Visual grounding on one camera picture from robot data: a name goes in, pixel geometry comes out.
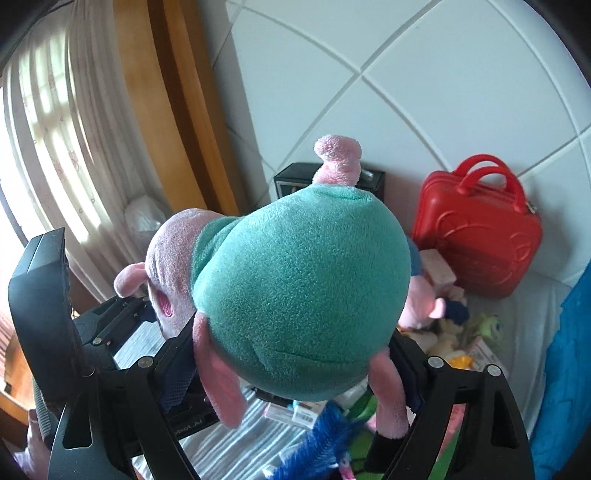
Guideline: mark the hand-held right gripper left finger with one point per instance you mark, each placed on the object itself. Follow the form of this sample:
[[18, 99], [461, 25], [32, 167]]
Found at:
[[178, 383]]

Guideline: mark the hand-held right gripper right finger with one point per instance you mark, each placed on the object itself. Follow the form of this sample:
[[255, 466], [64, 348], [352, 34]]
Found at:
[[408, 383]]

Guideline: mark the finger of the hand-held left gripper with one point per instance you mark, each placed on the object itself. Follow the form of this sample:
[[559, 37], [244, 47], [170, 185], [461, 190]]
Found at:
[[124, 307], [99, 341]]

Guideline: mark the pink pig plush green dress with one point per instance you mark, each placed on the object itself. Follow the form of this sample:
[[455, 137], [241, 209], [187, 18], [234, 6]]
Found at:
[[300, 286]]

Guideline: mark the orange cat plush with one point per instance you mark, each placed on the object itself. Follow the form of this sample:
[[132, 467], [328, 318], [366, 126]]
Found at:
[[457, 361]]

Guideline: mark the pink and white packet box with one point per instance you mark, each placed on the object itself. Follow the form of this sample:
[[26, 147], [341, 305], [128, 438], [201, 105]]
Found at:
[[485, 357]]

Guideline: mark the pink pig plush blue shirt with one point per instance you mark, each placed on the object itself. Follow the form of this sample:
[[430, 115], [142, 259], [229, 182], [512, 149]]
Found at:
[[418, 300]]

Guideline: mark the dark blue haired doll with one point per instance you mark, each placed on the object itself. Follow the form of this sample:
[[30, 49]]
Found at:
[[457, 310]]

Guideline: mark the clear plastic bag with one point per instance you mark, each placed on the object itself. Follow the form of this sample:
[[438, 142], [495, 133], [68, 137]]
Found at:
[[145, 214]]

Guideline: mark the green one-eyed monster toy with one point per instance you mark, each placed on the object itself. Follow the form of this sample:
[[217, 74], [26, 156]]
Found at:
[[489, 327]]

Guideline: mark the blue fuzzy toy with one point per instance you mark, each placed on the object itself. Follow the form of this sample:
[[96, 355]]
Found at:
[[323, 443]]

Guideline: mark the pink cardboard box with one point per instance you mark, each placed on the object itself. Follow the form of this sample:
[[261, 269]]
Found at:
[[438, 270]]

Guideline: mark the white medicine box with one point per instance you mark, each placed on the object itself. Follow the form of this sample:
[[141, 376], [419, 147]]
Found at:
[[295, 413]]

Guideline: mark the red hard carry case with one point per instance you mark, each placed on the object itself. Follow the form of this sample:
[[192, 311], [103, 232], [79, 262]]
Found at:
[[475, 240]]

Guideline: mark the white curtain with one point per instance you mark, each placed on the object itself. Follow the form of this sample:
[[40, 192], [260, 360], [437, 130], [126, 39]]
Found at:
[[60, 138]]

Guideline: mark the black gift box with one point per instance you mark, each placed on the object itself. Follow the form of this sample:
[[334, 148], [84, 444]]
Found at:
[[288, 182]]

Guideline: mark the wooden framed padded headboard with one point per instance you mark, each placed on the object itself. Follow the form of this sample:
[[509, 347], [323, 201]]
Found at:
[[152, 92]]

